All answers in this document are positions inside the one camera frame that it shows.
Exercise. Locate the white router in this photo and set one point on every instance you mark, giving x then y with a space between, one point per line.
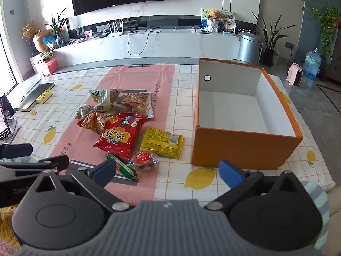
116 30

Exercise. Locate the orange cardboard box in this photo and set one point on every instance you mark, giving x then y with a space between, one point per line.
239 149

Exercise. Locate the yellow snack packet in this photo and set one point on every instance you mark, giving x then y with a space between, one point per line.
162 141

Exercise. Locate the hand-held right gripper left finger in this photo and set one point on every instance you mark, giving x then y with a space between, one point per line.
104 171

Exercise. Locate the grey beige snack bag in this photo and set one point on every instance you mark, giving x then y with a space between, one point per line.
105 98

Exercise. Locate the black flat box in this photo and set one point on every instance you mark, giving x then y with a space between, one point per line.
34 96

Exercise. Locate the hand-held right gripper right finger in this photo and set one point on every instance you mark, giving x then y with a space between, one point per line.
229 171

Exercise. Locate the clear bag of brown snacks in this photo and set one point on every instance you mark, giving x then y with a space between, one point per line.
137 102

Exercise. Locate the orange vase with dried flowers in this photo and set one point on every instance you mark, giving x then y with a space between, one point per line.
40 41

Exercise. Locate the large red snack bag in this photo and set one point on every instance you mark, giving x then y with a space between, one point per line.
120 136

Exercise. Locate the orange fries snack bag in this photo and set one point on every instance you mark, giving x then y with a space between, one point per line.
92 121

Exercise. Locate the pink printed mat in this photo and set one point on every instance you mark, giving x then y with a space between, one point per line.
88 85

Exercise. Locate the trailing vine plant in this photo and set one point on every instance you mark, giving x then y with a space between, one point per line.
326 24

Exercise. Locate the teal striped cloth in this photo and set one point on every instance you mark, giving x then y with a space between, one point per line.
318 202

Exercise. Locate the potted long-leaf plant black pot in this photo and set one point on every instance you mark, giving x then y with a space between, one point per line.
269 50

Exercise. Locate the pink stool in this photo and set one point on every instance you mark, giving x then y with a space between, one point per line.
294 74

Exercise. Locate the grey side cabinet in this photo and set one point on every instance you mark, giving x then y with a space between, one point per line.
335 58

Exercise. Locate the red box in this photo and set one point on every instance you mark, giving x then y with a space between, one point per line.
47 66

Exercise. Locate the decorative round fan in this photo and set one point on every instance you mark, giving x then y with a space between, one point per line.
228 17

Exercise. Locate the green picture card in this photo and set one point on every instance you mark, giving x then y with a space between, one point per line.
204 18

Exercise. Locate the long white tv console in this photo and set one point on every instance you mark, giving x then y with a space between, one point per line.
170 45

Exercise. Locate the blue water bottle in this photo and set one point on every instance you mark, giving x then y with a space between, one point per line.
312 64

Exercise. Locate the silver trash can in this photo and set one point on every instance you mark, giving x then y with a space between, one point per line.
249 48

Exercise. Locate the small clear red snack packet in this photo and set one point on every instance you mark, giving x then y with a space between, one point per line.
143 158

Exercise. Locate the yellow fuzzy cloth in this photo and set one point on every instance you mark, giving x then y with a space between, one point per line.
8 224

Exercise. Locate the brown teddy bear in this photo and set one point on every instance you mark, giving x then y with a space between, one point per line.
214 18

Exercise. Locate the wall socket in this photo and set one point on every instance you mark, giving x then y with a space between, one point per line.
289 44

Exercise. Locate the green sausage packet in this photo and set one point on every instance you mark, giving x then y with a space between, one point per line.
124 166

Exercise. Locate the white checked lemon tablecloth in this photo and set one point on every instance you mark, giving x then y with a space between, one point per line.
183 104

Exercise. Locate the dark laptop screen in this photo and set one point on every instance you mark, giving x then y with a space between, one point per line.
5 117

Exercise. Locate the yellow small packet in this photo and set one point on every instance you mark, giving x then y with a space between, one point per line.
44 96

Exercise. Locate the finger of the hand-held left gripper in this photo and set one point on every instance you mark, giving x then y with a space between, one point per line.
32 165
16 150

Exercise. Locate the green orchid-leaf plant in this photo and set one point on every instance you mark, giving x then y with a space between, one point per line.
57 28

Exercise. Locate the small brown snack bag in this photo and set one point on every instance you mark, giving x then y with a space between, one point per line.
86 109

